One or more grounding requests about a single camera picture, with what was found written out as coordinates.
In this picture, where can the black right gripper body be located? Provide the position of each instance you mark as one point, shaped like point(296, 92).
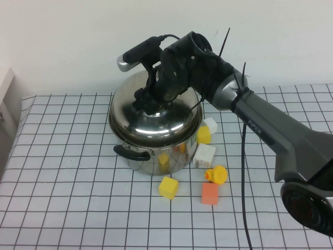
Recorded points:
point(171, 80)

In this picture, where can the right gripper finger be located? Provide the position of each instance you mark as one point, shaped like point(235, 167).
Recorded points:
point(140, 100)
point(153, 109)

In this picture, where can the stainless steel lid black knob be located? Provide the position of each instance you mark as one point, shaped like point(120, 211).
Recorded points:
point(130, 125)

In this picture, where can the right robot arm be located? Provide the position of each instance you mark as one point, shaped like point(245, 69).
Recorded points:
point(273, 130)

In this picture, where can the black zip tie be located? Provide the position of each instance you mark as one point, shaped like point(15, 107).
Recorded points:
point(242, 86)
point(196, 105)
point(224, 43)

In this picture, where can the yellow foam cube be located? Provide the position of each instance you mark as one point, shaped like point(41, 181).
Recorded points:
point(204, 136)
point(168, 188)

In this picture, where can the small white foam cube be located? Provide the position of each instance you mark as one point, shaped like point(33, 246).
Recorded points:
point(211, 125)

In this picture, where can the stained white foam cube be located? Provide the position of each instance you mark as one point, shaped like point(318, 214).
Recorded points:
point(204, 155)

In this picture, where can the yellow rubber duck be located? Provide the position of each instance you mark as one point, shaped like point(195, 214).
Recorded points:
point(218, 175)

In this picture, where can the orange foam block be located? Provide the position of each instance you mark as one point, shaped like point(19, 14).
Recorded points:
point(209, 193)

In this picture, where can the white black grid tablecloth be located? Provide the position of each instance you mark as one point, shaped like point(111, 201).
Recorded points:
point(78, 208)

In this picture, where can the white cabinet side panel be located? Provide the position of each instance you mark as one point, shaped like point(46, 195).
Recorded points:
point(7, 86)

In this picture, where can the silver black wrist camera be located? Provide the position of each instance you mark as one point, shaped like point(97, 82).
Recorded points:
point(135, 58)

